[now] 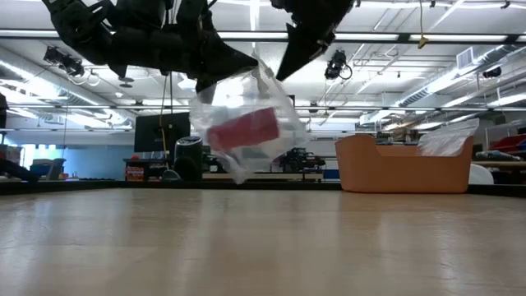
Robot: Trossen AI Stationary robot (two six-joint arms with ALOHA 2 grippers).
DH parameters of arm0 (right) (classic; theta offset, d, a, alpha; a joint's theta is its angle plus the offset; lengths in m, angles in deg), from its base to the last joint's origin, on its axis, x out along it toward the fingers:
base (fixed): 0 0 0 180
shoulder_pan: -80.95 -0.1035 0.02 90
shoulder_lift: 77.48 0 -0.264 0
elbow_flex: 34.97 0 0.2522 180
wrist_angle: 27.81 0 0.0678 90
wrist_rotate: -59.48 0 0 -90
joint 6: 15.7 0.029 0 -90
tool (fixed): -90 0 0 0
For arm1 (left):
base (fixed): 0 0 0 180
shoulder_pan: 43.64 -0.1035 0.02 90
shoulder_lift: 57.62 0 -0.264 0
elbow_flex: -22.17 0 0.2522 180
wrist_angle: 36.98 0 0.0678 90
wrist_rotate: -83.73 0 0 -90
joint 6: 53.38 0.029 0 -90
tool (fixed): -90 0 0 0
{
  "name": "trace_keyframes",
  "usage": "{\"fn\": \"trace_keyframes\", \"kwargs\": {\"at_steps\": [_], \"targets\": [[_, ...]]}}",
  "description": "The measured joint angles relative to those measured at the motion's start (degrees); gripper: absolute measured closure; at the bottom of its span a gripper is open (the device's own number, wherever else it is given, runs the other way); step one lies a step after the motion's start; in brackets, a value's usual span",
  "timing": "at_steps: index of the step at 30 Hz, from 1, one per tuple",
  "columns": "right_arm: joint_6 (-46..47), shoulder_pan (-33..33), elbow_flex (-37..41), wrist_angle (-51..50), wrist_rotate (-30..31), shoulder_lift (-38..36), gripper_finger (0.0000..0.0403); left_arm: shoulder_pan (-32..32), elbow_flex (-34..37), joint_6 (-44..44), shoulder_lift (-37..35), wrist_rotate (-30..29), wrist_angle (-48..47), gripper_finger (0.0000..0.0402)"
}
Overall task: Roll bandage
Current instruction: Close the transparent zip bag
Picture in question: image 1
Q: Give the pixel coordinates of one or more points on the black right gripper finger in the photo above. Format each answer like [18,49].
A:
[300,51]

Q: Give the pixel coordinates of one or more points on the clear plastic bag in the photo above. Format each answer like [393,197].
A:
[246,94]
[448,140]

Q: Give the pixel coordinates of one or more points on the pink elastic bandage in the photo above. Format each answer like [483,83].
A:
[244,130]

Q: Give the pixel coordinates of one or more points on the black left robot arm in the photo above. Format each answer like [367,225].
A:
[123,41]

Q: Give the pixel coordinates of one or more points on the black monitor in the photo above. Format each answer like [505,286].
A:
[162,131]

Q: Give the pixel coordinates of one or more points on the black cylindrical appliance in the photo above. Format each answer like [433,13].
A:
[188,158]

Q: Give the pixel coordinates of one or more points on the grey dome-shaped base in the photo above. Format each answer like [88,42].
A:
[169,176]

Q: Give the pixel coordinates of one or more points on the wooden background table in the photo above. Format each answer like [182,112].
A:
[279,176]

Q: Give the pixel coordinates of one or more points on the orange plastic bin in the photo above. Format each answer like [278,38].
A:
[402,174]

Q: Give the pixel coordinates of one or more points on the blue storage bin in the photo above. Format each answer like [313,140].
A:
[47,168]

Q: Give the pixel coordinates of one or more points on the black ceiling speaker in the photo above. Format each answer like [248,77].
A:
[492,72]

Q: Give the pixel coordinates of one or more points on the black sloped object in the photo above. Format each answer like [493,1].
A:
[16,170]

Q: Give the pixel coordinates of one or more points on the white round object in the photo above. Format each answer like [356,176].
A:
[481,176]

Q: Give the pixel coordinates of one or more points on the grey-green bundle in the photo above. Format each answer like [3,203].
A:
[495,155]

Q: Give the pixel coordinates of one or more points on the red storage bin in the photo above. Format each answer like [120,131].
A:
[507,144]

